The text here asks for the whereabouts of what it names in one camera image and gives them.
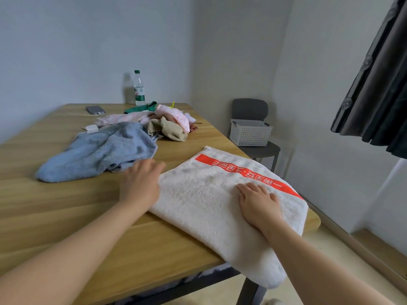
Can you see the white plastic basket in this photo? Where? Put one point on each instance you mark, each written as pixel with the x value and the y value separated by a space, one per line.
pixel 250 134

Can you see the clear green-label water bottle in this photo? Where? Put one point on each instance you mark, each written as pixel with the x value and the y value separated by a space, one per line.
pixel 139 92

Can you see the cream white towel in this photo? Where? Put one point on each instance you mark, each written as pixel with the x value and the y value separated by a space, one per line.
pixel 203 203

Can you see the dark grey curtain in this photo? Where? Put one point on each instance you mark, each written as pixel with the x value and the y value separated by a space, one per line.
pixel 378 92

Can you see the person's right hand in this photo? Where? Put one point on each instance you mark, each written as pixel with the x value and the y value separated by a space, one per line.
pixel 260 209

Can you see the person's left forearm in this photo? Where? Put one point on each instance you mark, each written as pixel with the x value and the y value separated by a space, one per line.
pixel 63 257

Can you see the person's left hand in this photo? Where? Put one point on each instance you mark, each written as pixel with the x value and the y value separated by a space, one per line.
pixel 141 187

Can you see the wooden table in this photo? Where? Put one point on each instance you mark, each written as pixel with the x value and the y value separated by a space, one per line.
pixel 47 203

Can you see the grey chair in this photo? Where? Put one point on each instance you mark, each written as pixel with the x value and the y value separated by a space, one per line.
pixel 249 107

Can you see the lilac dotted white cloth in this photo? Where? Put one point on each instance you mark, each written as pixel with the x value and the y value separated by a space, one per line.
pixel 190 117

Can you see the green cloth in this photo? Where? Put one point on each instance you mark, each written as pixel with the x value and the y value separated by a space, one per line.
pixel 140 108

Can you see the pale pink towel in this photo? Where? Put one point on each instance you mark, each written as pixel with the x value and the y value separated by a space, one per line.
pixel 124 118

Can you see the person's right forearm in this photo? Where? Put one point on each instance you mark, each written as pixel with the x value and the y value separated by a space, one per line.
pixel 318 273

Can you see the tan brown towel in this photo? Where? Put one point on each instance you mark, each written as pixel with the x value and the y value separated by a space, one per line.
pixel 171 131

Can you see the grey smartphone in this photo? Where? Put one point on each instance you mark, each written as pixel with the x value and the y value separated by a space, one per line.
pixel 94 110

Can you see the grey-blue towel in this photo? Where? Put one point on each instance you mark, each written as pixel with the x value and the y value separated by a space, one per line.
pixel 95 152

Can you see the pink dotted cloth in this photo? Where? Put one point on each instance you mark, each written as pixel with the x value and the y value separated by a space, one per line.
pixel 176 115

